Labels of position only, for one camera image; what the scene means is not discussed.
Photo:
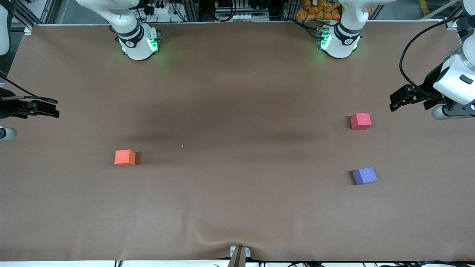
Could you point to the pink foam block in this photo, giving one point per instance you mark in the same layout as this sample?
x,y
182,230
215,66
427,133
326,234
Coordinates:
x,y
360,121

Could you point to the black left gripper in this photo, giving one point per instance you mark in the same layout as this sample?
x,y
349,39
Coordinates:
x,y
429,86

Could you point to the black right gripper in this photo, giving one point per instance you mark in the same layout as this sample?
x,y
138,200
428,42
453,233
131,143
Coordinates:
x,y
6,108

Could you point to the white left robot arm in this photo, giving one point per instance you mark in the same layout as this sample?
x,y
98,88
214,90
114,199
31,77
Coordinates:
x,y
343,39

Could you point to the brown table cover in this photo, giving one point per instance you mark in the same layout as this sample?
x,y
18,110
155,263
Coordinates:
x,y
237,92

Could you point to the purple foam block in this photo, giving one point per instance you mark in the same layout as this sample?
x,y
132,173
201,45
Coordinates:
x,y
365,175

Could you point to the white power strip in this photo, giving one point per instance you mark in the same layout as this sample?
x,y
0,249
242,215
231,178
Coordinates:
x,y
161,9

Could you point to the white terminal strip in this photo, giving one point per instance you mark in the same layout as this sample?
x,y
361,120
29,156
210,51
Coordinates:
x,y
241,17

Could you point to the silver table corner bracket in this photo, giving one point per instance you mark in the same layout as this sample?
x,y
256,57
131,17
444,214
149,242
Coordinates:
x,y
28,30
452,24

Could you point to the pile of orange packets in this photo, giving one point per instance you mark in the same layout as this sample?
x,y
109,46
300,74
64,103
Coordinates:
x,y
319,9

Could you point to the orange foam block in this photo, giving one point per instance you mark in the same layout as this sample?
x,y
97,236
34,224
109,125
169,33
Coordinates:
x,y
124,157

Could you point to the metal clamp bracket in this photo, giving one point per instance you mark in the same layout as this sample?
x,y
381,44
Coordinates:
x,y
239,253

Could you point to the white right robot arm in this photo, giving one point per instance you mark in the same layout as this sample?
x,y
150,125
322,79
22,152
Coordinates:
x,y
135,40

